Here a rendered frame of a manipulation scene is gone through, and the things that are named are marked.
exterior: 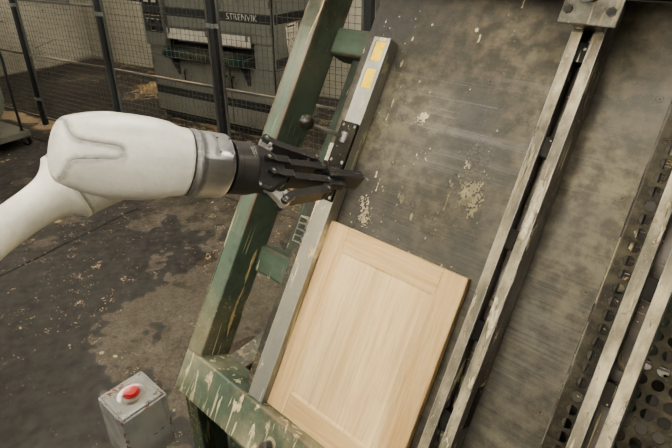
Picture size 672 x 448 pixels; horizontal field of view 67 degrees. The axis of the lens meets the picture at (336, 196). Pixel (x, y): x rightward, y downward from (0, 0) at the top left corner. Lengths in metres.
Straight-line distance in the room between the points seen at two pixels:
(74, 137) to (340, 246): 0.76
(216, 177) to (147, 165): 0.09
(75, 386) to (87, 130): 2.36
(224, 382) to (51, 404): 1.54
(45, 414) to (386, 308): 2.00
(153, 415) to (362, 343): 0.55
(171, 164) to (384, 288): 0.67
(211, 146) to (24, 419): 2.32
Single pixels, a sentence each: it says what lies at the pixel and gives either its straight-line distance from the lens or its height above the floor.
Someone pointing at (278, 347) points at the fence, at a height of 1.03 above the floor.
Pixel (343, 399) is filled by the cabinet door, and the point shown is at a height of 0.99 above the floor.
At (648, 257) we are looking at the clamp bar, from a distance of 0.97.
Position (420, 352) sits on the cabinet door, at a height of 1.15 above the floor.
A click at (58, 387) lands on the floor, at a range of 2.94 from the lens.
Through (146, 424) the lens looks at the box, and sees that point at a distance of 1.43.
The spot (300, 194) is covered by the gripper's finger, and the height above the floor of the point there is 1.60.
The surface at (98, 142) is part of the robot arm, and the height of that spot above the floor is 1.73.
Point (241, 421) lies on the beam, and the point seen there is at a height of 0.85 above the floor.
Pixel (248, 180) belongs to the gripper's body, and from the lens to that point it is 0.70.
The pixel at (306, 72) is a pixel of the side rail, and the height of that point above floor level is 1.61.
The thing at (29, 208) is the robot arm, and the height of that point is 1.62.
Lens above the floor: 1.93
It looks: 27 degrees down
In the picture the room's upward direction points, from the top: straight up
